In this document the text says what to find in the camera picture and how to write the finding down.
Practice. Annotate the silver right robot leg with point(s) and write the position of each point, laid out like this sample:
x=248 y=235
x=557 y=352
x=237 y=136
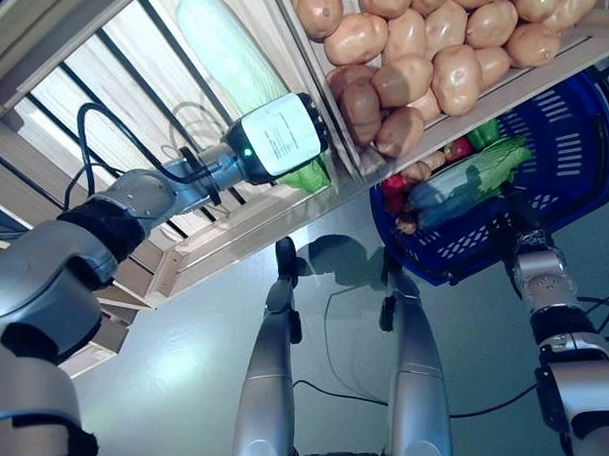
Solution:
x=419 y=392

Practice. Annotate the dark green cucumber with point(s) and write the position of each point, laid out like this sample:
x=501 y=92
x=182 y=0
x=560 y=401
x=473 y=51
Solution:
x=431 y=190

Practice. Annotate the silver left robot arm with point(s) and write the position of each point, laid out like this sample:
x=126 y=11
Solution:
x=43 y=259

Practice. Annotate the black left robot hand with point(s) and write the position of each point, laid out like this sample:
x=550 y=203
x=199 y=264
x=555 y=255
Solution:
x=280 y=137

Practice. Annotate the wooden potato crate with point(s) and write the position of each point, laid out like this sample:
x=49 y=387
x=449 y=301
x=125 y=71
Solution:
x=529 y=83

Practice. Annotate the green napa cabbage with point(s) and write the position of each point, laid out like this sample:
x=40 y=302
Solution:
x=502 y=160
x=225 y=50

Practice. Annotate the beige ginger root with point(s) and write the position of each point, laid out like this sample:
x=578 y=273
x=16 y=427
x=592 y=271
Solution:
x=426 y=168

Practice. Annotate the green bell pepper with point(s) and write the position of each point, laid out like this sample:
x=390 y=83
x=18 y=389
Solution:
x=484 y=131

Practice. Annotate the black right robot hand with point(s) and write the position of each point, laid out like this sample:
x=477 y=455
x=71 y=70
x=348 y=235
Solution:
x=534 y=243

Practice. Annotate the wooden cabbage crate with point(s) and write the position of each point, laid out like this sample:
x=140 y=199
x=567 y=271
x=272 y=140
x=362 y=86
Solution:
x=140 y=57

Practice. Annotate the red tomato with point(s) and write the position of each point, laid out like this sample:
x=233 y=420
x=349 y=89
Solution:
x=393 y=188

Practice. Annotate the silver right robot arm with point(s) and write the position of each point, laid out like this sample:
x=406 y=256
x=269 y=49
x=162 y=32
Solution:
x=570 y=357

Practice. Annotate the blue plastic shopping basket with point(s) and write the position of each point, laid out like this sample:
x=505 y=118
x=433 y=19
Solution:
x=562 y=147

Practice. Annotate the red bell pepper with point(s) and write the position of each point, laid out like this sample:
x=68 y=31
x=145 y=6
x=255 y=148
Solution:
x=457 y=150

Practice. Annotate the wooden display shelf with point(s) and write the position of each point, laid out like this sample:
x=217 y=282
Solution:
x=112 y=331

